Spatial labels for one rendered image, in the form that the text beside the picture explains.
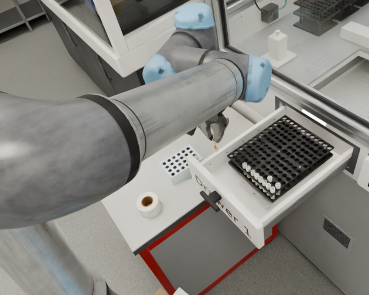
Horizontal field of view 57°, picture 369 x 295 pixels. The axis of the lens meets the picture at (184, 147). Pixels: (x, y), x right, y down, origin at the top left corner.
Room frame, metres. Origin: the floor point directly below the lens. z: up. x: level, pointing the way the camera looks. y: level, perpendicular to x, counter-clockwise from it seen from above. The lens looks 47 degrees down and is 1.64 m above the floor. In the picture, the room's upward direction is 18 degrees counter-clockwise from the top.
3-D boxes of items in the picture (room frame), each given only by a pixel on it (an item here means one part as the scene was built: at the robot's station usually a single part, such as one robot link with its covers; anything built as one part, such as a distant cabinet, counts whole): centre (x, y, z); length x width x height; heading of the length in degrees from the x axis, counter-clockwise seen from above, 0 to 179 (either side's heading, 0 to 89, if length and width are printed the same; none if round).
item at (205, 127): (0.63, -0.08, 1.01); 0.06 x 0.03 x 0.09; 133
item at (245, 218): (0.48, -0.06, 0.87); 0.29 x 0.02 x 0.11; 21
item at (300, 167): (0.56, -0.24, 0.87); 0.22 x 0.18 x 0.06; 111
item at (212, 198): (0.47, -0.03, 0.91); 0.07 x 0.04 x 0.01; 21
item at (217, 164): (0.56, -0.25, 0.86); 0.40 x 0.26 x 0.06; 111
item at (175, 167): (0.72, 0.03, 0.78); 0.12 x 0.08 x 0.04; 109
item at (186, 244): (0.87, 0.08, 0.38); 0.62 x 0.58 x 0.76; 21
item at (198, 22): (0.61, -0.09, 1.28); 0.09 x 0.08 x 0.11; 137
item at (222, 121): (0.58, -0.09, 1.06); 0.05 x 0.02 x 0.09; 43
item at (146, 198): (0.60, 0.16, 0.78); 0.07 x 0.07 x 0.04
